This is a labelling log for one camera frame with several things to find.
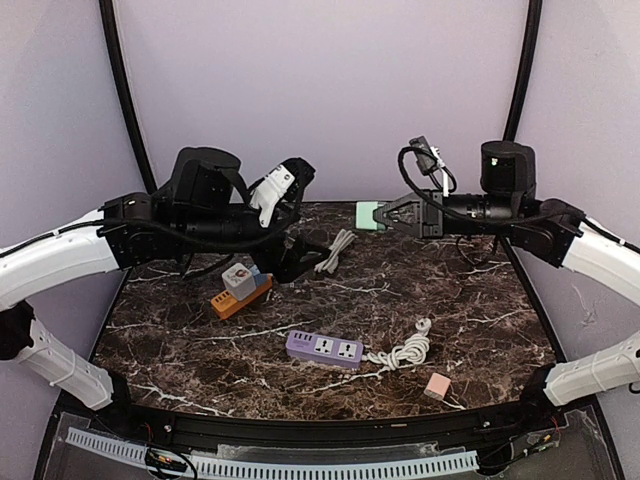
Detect white coiled cable with plug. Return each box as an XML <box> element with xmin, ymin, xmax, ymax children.
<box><xmin>360</xmin><ymin>319</ymin><xmax>434</xmax><ymax>372</ymax></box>

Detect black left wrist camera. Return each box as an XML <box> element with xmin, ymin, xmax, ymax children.
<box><xmin>168</xmin><ymin>147</ymin><xmax>249</xmax><ymax>209</ymax></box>

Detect black front rail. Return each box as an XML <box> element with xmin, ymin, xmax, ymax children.
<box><xmin>93</xmin><ymin>402</ymin><xmax>567</xmax><ymax>451</ymax></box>

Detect blue charger plug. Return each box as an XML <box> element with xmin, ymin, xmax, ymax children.
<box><xmin>249</xmin><ymin>265</ymin><xmax>269</xmax><ymax>288</ymax></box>

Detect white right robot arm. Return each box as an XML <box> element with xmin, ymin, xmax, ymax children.
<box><xmin>371</xmin><ymin>190</ymin><xmax>639</xmax><ymax>434</ymax></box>

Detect black left frame post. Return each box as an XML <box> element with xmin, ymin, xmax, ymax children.
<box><xmin>98</xmin><ymin>0</ymin><xmax>157</xmax><ymax>193</ymax></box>

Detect purple power strip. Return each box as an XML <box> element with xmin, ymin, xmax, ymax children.
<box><xmin>286</xmin><ymin>330</ymin><xmax>364</xmax><ymax>370</ymax></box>

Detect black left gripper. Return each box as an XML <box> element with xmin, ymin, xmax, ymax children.
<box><xmin>176</xmin><ymin>206</ymin><xmax>333</xmax><ymax>283</ymax></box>

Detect black frame post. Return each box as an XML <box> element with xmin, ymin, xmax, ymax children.
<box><xmin>502</xmin><ymin>0</ymin><xmax>543</xmax><ymax>141</ymax></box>
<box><xmin>98</xmin><ymin>0</ymin><xmax>157</xmax><ymax>193</ymax></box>

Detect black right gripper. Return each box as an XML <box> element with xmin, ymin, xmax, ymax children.
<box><xmin>374</xmin><ymin>189</ymin><xmax>520</xmax><ymax>240</ymax></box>

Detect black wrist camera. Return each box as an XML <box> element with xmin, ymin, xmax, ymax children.
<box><xmin>168</xmin><ymin>147</ymin><xmax>249</xmax><ymax>209</ymax></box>
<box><xmin>480</xmin><ymin>141</ymin><xmax>536</xmax><ymax>198</ymax></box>

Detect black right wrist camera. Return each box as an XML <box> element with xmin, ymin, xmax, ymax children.
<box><xmin>480</xmin><ymin>141</ymin><xmax>536</xmax><ymax>198</ymax></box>

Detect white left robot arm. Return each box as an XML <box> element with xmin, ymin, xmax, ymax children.
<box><xmin>1</xmin><ymin>193</ymin><xmax>329</xmax><ymax>436</ymax></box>

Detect orange power strip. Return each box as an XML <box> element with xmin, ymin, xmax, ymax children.
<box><xmin>210</xmin><ymin>274</ymin><xmax>273</xmax><ymax>320</ymax></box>

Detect white cube adapter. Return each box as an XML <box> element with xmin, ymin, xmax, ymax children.
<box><xmin>221</xmin><ymin>263</ymin><xmax>256</xmax><ymax>301</ymax></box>

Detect green charger plug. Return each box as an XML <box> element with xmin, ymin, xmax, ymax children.
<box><xmin>355</xmin><ymin>201</ymin><xmax>387</xmax><ymax>231</ymax></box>

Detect white power strip cable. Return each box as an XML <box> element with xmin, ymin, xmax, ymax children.
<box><xmin>312</xmin><ymin>228</ymin><xmax>358</xmax><ymax>277</ymax></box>

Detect pink charger plug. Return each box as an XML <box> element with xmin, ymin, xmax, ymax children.
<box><xmin>424</xmin><ymin>372</ymin><xmax>451</xmax><ymax>400</ymax></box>

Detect white slotted cable duct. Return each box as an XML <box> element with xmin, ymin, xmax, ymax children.
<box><xmin>65</xmin><ymin>427</ymin><xmax>479</xmax><ymax>479</ymax></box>

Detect black right frame post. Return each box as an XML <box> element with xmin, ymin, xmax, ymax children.
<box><xmin>502</xmin><ymin>0</ymin><xmax>543</xmax><ymax>141</ymax></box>

